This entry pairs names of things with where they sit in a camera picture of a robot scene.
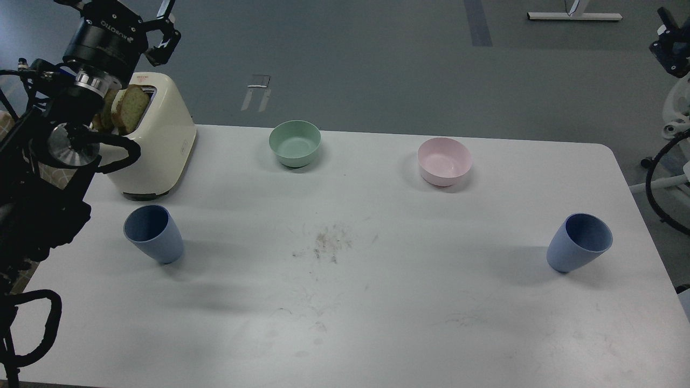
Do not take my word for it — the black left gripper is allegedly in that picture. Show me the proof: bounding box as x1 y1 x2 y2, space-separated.
58 0 182 81

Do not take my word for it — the blue cup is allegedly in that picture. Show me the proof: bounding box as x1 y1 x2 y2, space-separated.
123 204 184 265
546 213 613 273

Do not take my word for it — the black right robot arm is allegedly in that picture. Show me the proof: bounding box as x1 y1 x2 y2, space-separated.
649 7 689 79

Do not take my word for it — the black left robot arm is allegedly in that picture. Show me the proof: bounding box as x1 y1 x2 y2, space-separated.
1 1 182 387

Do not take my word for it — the front bread slice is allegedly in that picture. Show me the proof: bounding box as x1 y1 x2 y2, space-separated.
111 85 150 136

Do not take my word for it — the bread slice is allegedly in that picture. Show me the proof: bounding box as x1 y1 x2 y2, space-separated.
92 90 119 133
111 85 150 136

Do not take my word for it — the rear bread slice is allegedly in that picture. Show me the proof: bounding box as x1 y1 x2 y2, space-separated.
92 90 119 133

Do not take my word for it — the cream toaster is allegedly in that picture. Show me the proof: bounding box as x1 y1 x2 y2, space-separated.
107 72 197 201

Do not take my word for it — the green bowl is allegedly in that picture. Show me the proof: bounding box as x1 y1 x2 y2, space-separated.
268 120 321 169

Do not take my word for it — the pink bowl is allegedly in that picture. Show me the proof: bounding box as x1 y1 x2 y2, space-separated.
417 137 474 187

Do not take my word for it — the white table leg base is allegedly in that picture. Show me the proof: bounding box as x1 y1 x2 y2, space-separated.
527 1 623 22

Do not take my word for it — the white office chair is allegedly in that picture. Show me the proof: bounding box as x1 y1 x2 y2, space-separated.
628 73 690 236

